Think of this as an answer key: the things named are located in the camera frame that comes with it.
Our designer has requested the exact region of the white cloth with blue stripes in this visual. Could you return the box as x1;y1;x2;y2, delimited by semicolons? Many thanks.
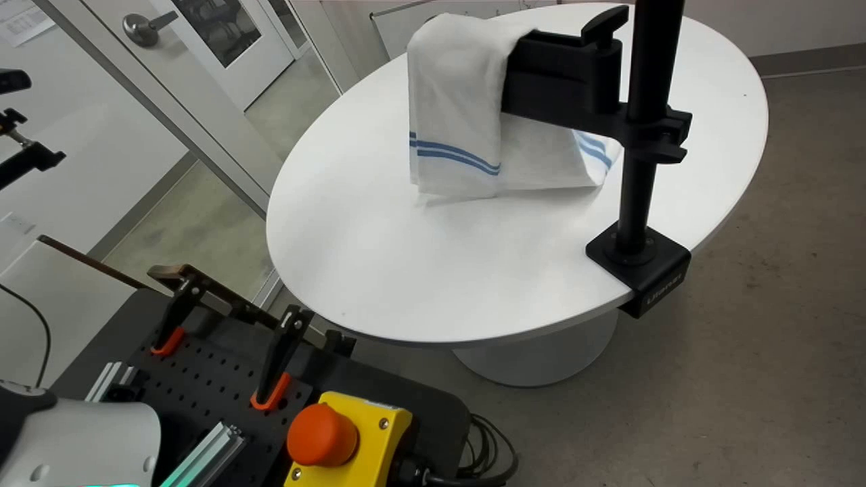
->
406;14;623;200

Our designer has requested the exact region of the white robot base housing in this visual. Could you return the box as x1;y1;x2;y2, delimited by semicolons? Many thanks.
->
0;380;163;487

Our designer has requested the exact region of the black clamp-on stand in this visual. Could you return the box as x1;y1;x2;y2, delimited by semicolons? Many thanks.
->
501;0;692;315

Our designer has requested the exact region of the black orange clamp right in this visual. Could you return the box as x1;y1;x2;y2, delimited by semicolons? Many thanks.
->
248;306;313;413

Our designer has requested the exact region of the black orange clamp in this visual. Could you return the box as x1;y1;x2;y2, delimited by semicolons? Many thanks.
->
248;306;313;413
149;277;202;357

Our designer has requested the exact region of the yellow emergency stop box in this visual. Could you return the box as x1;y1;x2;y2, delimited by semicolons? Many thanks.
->
282;391;414;487

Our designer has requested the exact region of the black perforated breadboard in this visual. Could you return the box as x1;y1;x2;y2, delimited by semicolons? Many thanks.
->
54;288;471;487

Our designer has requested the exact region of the black orange clamp left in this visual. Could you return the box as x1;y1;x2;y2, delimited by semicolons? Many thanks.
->
149;277;202;357

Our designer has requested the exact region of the silver aluminium extrusion small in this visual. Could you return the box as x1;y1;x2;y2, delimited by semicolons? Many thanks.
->
83;360;138;403

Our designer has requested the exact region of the white round table pedestal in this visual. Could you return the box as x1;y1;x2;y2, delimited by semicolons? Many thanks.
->
451;311;617;387

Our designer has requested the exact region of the black cable bundle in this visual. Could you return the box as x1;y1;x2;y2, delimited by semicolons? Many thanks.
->
408;413;521;487

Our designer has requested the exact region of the white door with handle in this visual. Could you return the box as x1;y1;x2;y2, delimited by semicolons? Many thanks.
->
83;0;294;111

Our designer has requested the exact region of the silver door handle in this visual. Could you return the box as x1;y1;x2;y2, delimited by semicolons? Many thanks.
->
121;10;179;49

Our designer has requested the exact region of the thin black cable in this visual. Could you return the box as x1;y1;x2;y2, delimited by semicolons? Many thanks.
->
0;281;54;388

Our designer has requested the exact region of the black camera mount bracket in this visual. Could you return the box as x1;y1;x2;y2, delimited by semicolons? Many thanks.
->
0;66;65;188

